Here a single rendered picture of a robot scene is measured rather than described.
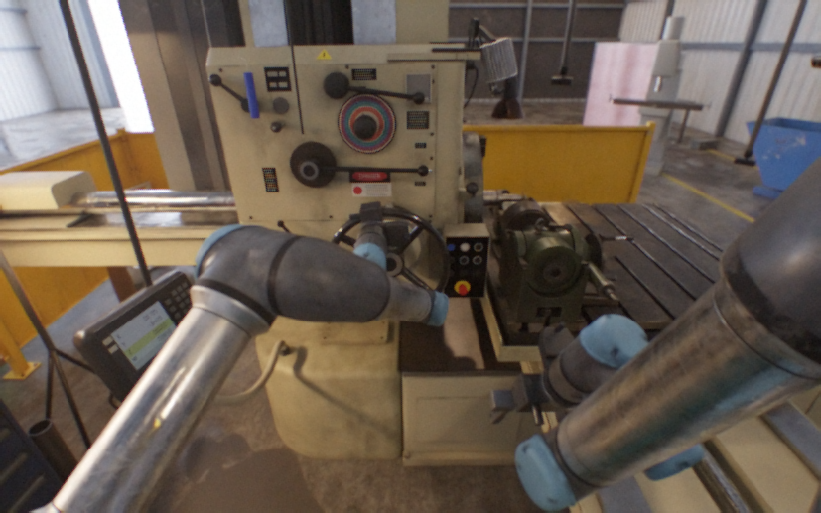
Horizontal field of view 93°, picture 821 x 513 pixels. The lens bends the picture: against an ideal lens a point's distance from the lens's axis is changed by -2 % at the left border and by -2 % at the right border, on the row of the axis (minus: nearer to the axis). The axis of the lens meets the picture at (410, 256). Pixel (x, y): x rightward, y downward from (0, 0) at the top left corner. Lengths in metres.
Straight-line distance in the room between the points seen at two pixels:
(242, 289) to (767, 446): 1.74
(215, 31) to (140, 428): 1.79
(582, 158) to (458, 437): 2.85
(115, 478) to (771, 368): 0.56
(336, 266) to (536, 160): 3.56
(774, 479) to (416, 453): 1.41
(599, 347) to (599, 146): 3.66
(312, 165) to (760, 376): 1.16
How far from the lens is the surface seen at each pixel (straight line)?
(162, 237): 1.98
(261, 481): 2.36
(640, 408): 0.36
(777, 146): 7.28
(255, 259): 0.55
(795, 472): 1.86
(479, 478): 2.27
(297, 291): 0.51
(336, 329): 2.08
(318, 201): 1.39
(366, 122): 1.20
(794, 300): 0.26
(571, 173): 4.14
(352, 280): 0.53
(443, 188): 1.35
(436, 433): 2.14
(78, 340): 1.25
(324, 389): 1.96
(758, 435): 1.92
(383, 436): 2.17
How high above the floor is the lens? 1.90
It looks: 28 degrees down
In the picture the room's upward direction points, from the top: straight up
